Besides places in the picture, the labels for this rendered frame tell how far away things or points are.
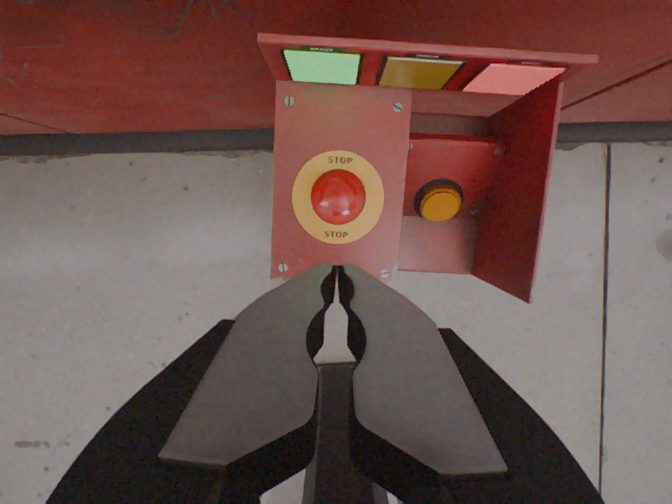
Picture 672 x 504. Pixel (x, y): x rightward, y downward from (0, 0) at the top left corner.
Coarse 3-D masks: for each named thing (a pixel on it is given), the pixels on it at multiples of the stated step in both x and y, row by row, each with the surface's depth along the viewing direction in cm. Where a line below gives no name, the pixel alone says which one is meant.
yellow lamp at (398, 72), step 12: (396, 60) 20; (408, 60) 20; (420, 60) 20; (432, 60) 20; (384, 72) 22; (396, 72) 22; (408, 72) 22; (420, 72) 22; (432, 72) 21; (444, 72) 21; (384, 84) 24; (396, 84) 24; (408, 84) 24; (420, 84) 24; (432, 84) 23
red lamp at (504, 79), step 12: (492, 72) 21; (504, 72) 21; (516, 72) 21; (528, 72) 21; (540, 72) 20; (552, 72) 20; (480, 84) 23; (492, 84) 23; (504, 84) 23; (516, 84) 23; (528, 84) 22; (540, 84) 22
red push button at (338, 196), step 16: (320, 176) 24; (336, 176) 23; (352, 176) 23; (320, 192) 23; (336, 192) 23; (352, 192) 23; (320, 208) 24; (336, 208) 23; (352, 208) 23; (336, 224) 24
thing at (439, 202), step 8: (440, 184) 31; (424, 192) 32; (432, 192) 31; (440, 192) 31; (448, 192) 31; (456, 192) 31; (424, 200) 32; (432, 200) 31; (440, 200) 31; (448, 200) 31; (456, 200) 31; (424, 208) 32; (432, 208) 32; (440, 208) 32; (448, 208) 32; (456, 208) 32; (424, 216) 33; (432, 216) 32; (440, 216) 32; (448, 216) 32
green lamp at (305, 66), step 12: (288, 60) 21; (300, 60) 21; (312, 60) 21; (324, 60) 21; (336, 60) 20; (348, 60) 20; (300, 72) 23; (312, 72) 23; (324, 72) 22; (336, 72) 22; (348, 72) 22
